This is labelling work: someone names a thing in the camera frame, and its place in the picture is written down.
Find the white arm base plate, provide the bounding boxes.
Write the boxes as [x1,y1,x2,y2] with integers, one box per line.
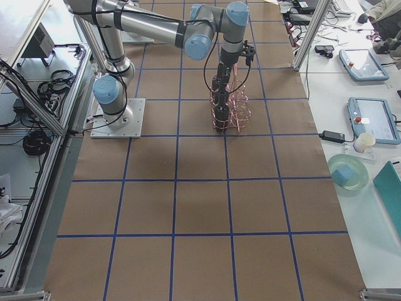
[90,98,146,139]

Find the white paper cup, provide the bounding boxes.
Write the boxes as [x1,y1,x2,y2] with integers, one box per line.
[353,132,376,153]

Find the green glass bowl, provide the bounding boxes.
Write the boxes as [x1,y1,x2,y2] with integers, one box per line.
[328,154,369,191]

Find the white crumpled cloth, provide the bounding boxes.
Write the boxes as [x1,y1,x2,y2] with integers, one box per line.
[0,174,23,233]

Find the blue teach pendant far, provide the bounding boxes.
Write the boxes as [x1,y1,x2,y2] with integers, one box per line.
[338,49,389,82]

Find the black coiled cables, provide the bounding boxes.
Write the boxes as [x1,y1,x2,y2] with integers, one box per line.
[22,130,51,157]

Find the blue teach pendant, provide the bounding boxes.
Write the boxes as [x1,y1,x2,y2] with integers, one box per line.
[347,97,400,145]
[338,49,389,82]

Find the blue teach pendant near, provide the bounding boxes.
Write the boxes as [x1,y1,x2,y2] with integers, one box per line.
[347,97,400,145]

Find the teal folder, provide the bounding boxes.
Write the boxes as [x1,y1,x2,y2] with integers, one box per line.
[373,160,400,238]

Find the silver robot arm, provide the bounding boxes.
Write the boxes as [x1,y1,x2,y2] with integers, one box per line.
[66,1,255,131]

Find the dark wine bottle in basket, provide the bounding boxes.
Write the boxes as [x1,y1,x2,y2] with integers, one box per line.
[212,92,229,132]

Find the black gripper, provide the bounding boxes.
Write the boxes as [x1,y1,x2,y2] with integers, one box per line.
[216,40,256,91]

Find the copper wire wine basket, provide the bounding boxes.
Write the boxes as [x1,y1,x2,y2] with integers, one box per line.
[209,64,251,133]

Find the black power adapter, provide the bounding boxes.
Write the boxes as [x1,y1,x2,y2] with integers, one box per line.
[319,130,345,144]

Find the blue foam cube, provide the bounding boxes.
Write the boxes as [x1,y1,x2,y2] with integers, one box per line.
[331,164,356,186]

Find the dark wine bottle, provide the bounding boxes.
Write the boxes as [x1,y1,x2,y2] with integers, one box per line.
[211,75,226,106]
[212,92,229,132]

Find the grey electronics box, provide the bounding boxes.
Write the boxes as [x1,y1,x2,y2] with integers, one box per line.
[17,23,55,66]

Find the black webcam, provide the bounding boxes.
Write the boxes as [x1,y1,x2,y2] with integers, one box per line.
[315,45,334,58]

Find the aluminium frame post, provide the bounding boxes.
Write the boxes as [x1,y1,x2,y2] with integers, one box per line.
[292,0,331,71]

